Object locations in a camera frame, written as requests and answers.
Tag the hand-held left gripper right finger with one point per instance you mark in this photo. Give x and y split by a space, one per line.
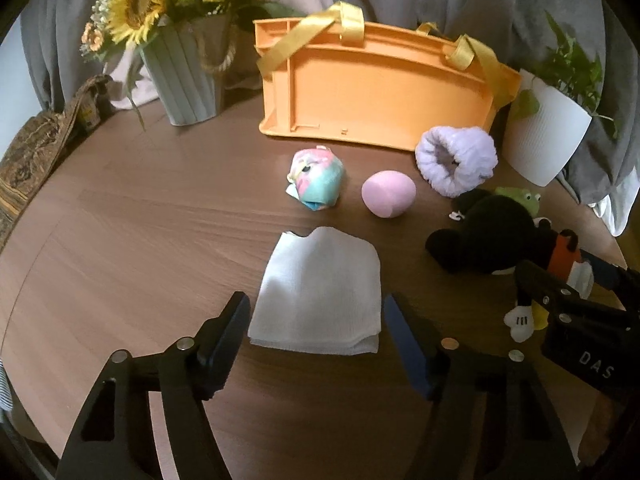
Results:
407 355

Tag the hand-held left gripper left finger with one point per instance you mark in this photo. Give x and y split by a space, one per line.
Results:
227 340

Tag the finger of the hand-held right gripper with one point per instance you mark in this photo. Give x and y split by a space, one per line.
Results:
542 282
607 272

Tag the black mouse plush toy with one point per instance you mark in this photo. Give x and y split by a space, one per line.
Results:
495 240

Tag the green frog plush toy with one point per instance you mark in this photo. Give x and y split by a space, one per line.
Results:
520 197

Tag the white cloth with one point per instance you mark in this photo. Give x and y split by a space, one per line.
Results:
315 290

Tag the lavender fluffy scrunchie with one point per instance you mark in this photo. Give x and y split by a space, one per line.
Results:
475 145

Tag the pink egg-shaped soft ball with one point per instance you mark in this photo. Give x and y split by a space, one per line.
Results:
387 194

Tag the pastel plush toy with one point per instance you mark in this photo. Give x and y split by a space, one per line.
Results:
317 177

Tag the white ribbed plant pot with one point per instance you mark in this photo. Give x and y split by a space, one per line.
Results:
542 130

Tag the green leafy plant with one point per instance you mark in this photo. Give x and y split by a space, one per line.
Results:
575 65

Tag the striped cloth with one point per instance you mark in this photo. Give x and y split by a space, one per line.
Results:
4 385

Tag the grey-green ribbed vase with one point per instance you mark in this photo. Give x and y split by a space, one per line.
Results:
185 80

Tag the patterned fabric bag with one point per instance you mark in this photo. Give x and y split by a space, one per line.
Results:
30 155

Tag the sunflower bouquet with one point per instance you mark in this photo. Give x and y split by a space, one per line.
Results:
140 5

